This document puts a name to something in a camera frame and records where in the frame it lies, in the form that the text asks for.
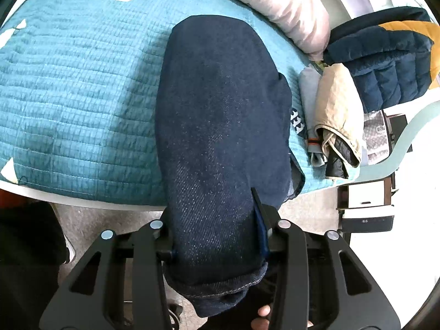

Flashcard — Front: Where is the dark denim jacket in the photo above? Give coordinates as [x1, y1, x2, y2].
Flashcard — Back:
[155, 15, 305, 317]

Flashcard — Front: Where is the person left hand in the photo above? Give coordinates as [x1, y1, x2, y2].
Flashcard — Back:
[251, 305, 271, 330]

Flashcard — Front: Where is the white drawer cabinet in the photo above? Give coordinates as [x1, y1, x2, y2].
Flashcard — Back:
[337, 173, 398, 243]

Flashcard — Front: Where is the folded beige jacket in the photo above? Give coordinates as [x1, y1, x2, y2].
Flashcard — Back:
[314, 63, 364, 180]

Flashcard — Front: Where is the folded grey garment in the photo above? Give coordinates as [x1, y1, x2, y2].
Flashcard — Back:
[298, 66, 328, 167]

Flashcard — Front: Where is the navy yellow puffer jacket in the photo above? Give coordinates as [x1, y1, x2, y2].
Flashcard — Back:
[324, 6, 439, 112]

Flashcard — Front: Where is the teal quilted bed mat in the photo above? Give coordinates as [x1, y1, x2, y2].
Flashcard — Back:
[1, 0, 333, 206]

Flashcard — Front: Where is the pink folded quilt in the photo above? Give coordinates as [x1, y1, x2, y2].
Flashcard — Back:
[240, 0, 330, 61]

